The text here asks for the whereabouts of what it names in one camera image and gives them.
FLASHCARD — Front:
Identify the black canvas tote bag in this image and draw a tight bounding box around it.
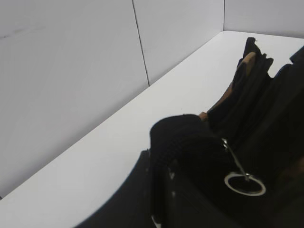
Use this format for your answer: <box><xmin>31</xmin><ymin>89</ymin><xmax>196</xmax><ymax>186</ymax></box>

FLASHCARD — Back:
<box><xmin>202</xmin><ymin>37</ymin><xmax>304</xmax><ymax>228</ymax></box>

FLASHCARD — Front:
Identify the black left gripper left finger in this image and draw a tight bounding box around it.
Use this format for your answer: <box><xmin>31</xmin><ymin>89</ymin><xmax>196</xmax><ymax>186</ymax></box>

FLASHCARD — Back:
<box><xmin>78</xmin><ymin>150</ymin><xmax>155</xmax><ymax>228</ymax></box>

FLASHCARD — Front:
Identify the silver zipper pull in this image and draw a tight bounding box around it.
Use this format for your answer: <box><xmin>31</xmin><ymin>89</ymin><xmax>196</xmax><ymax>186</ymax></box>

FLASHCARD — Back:
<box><xmin>221</xmin><ymin>138</ymin><xmax>266</xmax><ymax>197</ymax></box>

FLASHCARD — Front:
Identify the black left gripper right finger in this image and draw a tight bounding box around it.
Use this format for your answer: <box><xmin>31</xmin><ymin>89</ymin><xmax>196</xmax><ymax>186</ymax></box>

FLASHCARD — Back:
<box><xmin>150</xmin><ymin>114</ymin><xmax>238</xmax><ymax>228</ymax></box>

